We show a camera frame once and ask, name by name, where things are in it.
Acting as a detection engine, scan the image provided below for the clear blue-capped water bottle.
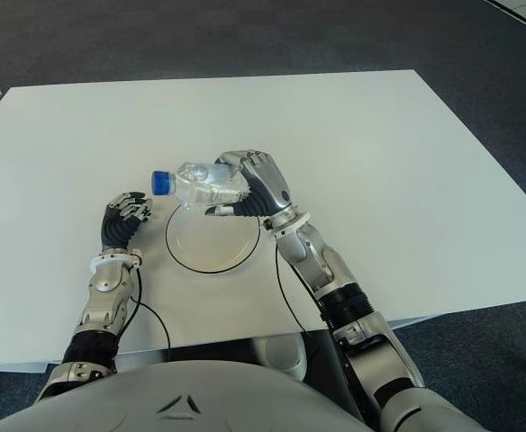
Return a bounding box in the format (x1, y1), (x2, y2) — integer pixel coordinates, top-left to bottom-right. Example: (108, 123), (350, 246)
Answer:
(150, 160), (251, 212)

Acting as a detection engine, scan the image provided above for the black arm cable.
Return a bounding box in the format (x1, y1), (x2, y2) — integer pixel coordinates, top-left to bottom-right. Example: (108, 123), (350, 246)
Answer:
(274, 245), (318, 338)
(127, 265), (172, 350)

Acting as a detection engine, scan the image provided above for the grey robot torso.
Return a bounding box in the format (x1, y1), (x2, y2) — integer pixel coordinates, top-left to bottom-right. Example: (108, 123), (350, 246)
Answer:
(0, 359), (367, 432)

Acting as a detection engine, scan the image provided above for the glossy white robot leg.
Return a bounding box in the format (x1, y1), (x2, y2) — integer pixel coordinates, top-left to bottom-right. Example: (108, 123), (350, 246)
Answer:
(251, 335), (309, 382)

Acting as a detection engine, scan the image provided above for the white black-rimmed plate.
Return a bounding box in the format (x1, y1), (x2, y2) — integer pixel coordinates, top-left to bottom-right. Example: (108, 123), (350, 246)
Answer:
(165, 200), (260, 274)

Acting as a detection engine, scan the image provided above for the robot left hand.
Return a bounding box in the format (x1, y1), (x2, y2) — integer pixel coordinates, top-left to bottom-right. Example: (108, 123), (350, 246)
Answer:
(100, 191), (154, 253)

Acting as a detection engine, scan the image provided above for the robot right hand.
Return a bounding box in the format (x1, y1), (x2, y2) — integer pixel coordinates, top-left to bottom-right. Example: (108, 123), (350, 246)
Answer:
(204, 150), (300, 220)

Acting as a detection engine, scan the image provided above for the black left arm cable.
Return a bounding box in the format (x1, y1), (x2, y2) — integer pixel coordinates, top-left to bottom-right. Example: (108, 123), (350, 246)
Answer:
(127, 265), (172, 350)

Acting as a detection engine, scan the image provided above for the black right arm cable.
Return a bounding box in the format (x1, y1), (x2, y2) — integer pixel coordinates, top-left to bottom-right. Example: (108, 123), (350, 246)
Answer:
(274, 245), (318, 338)

